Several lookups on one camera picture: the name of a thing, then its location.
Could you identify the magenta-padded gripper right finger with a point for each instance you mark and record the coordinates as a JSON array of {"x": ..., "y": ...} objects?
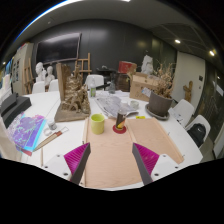
[{"x": 163, "y": 165}]

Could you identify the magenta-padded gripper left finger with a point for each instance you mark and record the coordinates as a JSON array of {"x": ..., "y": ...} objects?
[{"x": 60, "y": 165}]

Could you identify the clear white-capped drink bottle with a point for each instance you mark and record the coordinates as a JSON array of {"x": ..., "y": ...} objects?
[{"x": 121, "y": 120}]

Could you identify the thin wooden stick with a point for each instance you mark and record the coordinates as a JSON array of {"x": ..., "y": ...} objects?
[{"x": 42, "y": 157}]

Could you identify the flat wooden stick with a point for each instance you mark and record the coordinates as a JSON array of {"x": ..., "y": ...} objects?
[{"x": 50, "y": 140}]

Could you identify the white tape roll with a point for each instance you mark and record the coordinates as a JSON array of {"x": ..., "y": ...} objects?
[{"x": 45, "y": 132}]

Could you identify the black backpack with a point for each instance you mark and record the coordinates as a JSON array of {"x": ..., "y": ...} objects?
[{"x": 196, "y": 135}]

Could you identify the colourful purple art print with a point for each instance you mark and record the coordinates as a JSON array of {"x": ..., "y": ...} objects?
[{"x": 25, "y": 131}]

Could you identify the light plywood sheet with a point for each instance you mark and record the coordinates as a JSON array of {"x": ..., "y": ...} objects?
[{"x": 110, "y": 156}]

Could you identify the yellow tag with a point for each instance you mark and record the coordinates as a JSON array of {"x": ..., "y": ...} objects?
[{"x": 140, "y": 117}]

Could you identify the yellow-green mug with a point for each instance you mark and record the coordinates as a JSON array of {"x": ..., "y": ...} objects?
[{"x": 97, "y": 125}]

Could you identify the white chair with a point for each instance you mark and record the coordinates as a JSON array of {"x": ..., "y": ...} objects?
[
  {"x": 96, "y": 80},
  {"x": 203, "y": 120},
  {"x": 54, "y": 85},
  {"x": 38, "y": 87},
  {"x": 183, "y": 110}
]

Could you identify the flat round red coaster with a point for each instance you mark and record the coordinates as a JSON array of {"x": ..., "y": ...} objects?
[{"x": 115, "y": 131}]

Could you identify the dried plant in grey pot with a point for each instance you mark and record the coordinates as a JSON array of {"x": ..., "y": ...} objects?
[{"x": 160, "y": 105}]

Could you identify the golden sculpture on wooden base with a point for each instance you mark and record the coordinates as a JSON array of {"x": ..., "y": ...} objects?
[{"x": 75, "y": 96}]

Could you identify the black box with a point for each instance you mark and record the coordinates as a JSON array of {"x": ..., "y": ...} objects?
[{"x": 13, "y": 106}]

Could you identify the wooden figure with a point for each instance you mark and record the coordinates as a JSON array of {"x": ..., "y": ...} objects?
[{"x": 188, "y": 91}]

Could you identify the newspaper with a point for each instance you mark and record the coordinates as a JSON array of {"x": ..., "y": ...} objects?
[{"x": 110, "y": 105}]

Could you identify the cardboard box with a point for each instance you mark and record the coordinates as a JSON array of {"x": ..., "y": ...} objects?
[{"x": 140, "y": 88}]

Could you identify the white plaster bust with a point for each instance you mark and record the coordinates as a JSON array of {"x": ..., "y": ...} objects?
[
  {"x": 40, "y": 70},
  {"x": 50, "y": 76}
]

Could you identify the clear glass vase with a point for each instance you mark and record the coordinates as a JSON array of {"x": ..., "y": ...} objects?
[{"x": 112, "y": 89}]

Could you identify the wooden easel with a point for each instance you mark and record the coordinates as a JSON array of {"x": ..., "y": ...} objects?
[
  {"x": 83, "y": 61},
  {"x": 29, "y": 76}
]

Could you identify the white plaster torso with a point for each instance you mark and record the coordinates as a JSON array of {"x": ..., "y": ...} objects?
[{"x": 147, "y": 65}]

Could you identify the red box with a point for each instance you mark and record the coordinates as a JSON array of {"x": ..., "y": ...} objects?
[{"x": 126, "y": 66}]

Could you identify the pale cabinet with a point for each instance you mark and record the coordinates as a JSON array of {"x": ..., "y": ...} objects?
[{"x": 18, "y": 66}]

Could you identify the round ceiling spotlights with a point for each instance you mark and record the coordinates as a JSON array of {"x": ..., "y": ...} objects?
[{"x": 177, "y": 41}]

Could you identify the long ceiling light panel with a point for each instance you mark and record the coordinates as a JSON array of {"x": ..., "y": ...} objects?
[{"x": 70, "y": 2}]

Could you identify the black wall screen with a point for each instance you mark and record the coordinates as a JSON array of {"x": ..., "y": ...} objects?
[{"x": 58, "y": 48}]

